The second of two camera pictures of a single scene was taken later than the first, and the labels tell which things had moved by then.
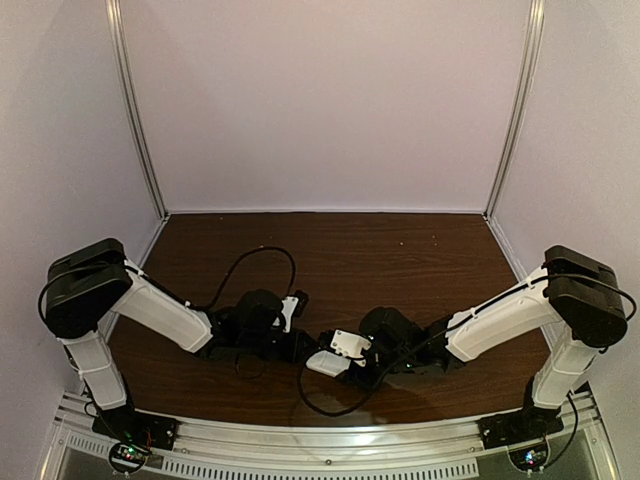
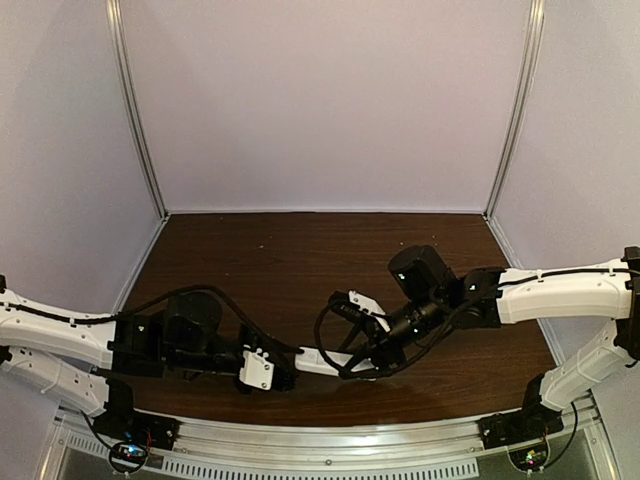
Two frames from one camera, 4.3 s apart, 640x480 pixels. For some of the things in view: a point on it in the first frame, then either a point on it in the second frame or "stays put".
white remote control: x=327 y=363 stays put
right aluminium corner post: x=526 y=78 stays put
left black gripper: x=295 y=354 to x=256 y=342
